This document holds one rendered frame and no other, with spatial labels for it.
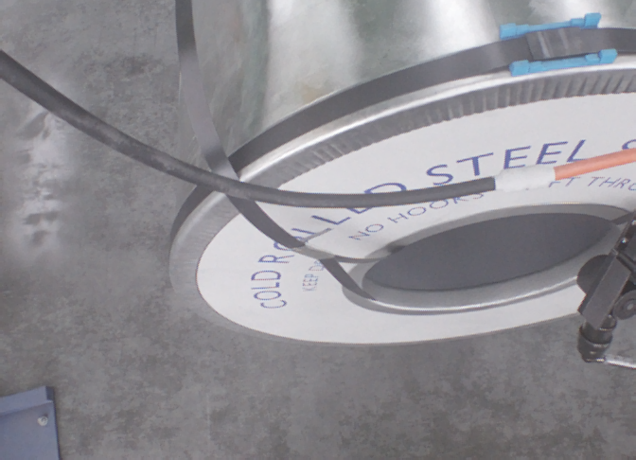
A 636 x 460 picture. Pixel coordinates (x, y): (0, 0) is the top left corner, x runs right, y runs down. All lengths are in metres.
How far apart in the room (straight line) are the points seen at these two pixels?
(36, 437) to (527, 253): 1.63
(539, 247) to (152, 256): 1.34
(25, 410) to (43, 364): 0.16
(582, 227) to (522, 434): 0.79
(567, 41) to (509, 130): 0.12
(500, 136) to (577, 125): 0.09
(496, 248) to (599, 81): 0.82
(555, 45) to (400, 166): 0.22
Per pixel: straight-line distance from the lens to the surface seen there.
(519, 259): 1.39
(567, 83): 0.63
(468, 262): 1.40
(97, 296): 2.15
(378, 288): 1.23
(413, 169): 0.71
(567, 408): 1.92
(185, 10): 0.81
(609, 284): 0.94
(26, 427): 2.16
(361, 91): 0.62
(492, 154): 0.72
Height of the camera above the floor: 1.82
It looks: 65 degrees down
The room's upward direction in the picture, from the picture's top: 11 degrees counter-clockwise
